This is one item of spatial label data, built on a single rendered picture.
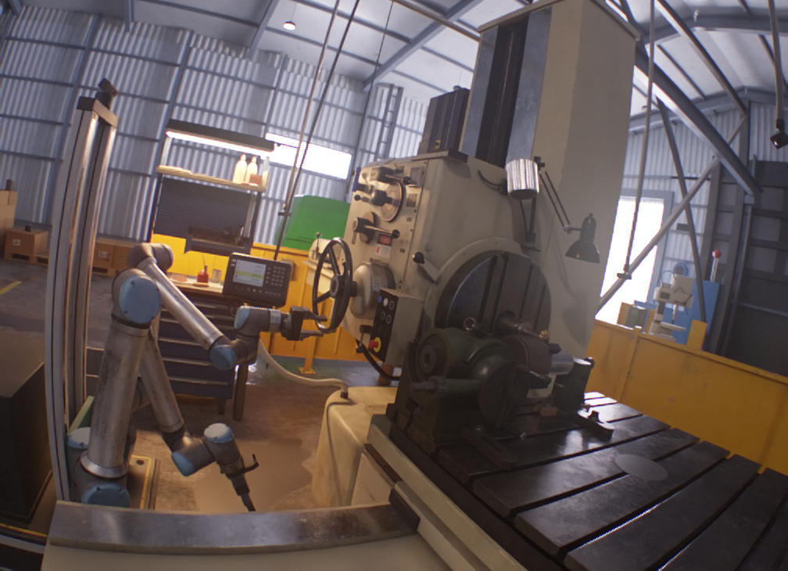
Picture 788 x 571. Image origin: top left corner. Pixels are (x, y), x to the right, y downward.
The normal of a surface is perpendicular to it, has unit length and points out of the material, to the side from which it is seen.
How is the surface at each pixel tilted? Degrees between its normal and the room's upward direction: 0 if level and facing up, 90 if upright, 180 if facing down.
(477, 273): 90
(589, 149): 90
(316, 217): 84
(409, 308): 90
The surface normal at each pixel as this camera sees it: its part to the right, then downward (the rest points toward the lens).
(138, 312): 0.75, 0.07
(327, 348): 0.46, 0.17
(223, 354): -0.10, 0.09
